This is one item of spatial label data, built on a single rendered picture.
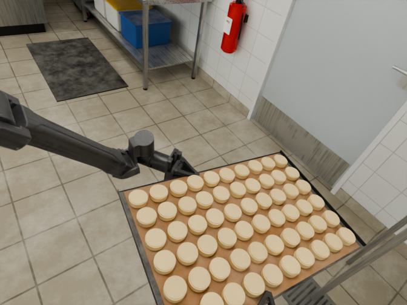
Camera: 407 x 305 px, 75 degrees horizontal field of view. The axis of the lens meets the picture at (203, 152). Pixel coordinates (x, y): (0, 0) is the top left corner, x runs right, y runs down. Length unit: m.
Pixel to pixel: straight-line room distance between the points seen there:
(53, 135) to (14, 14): 3.43
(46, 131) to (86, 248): 1.29
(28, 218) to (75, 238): 0.34
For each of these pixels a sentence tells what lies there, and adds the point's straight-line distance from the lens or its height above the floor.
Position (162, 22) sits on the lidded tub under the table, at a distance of 3.27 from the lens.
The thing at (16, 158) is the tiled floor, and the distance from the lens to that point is 2.39.
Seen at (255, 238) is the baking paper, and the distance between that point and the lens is 0.76.
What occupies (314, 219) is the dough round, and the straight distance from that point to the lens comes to 0.87.
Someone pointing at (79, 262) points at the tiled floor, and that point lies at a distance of 1.81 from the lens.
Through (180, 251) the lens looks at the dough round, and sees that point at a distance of 0.67.
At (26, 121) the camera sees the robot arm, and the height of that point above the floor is 1.27.
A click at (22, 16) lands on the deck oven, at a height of 0.21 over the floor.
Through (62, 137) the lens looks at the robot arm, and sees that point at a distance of 0.64.
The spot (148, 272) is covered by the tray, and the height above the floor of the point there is 1.01.
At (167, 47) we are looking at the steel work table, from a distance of 3.34.
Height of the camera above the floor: 1.63
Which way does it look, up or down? 45 degrees down
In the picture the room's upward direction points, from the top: 13 degrees clockwise
